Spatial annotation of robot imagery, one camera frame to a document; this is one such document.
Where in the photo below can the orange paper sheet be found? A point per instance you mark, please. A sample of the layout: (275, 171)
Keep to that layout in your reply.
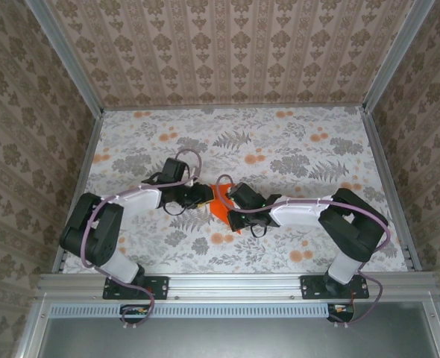
(218, 209)

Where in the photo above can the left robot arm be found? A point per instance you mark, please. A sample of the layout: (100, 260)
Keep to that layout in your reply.
(119, 266)

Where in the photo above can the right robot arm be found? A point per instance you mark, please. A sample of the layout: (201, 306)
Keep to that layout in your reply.
(343, 266)

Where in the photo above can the grey metal panel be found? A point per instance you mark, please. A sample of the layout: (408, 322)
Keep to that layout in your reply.
(235, 339)

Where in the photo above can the small connector board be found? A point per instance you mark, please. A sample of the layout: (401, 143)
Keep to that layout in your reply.
(339, 309)
(134, 311)

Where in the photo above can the aluminium extrusion mounting rail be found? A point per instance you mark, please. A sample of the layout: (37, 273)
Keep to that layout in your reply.
(235, 285)

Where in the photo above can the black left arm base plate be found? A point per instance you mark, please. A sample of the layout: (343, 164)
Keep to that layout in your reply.
(160, 287)

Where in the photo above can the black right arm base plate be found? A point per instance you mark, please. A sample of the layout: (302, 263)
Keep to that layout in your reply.
(309, 289)

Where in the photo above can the aluminium table edge rail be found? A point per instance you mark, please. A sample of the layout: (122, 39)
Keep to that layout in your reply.
(80, 186)
(235, 108)
(382, 164)

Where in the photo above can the aluminium frame post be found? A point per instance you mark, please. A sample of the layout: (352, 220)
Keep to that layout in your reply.
(397, 52)
(64, 52)

